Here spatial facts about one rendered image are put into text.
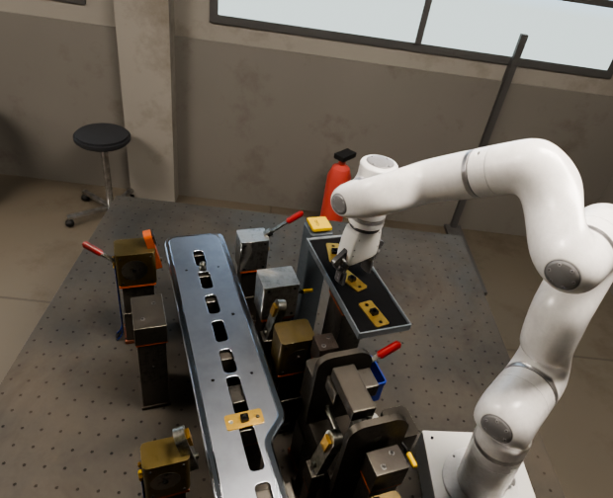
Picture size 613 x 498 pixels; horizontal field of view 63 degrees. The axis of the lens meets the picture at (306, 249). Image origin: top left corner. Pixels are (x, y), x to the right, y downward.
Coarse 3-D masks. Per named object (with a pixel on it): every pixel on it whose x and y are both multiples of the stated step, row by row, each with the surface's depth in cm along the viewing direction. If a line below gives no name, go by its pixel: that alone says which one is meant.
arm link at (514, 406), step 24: (504, 384) 102; (528, 384) 101; (480, 408) 102; (504, 408) 98; (528, 408) 97; (552, 408) 103; (480, 432) 114; (504, 432) 98; (528, 432) 97; (504, 456) 110
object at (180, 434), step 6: (180, 426) 97; (174, 432) 95; (180, 432) 95; (186, 432) 97; (174, 438) 95; (180, 438) 95; (186, 438) 96; (180, 444) 95; (186, 444) 96; (192, 444) 98; (180, 450) 96; (186, 450) 97; (192, 450) 100; (192, 456) 99; (198, 456) 102; (192, 462) 100; (192, 468) 102
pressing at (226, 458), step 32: (192, 256) 153; (224, 256) 155; (192, 288) 142; (224, 288) 144; (192, 320) 132; (224, 320) 134; (192, 352) 124; (256, 352) 127; (192, 384) 117; (224, 384) 118; (256, 384) 119; (224, 448) 105; (224, 480) 100; (256, 480) 100
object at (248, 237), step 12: (252, 228) 159; (264, 228) 159; (240, 240) 153; (252, 240) 154; (264, 240) 154; (240, 252) 154; (252, 252) 156; (264, 252) 157; (240, 264) 157; (252, 264) 159; (264, 264) 160; (240, 276) 162; (252, 276) 162; (252, 288) 166; (252, 300) 169; (252, 312) 172
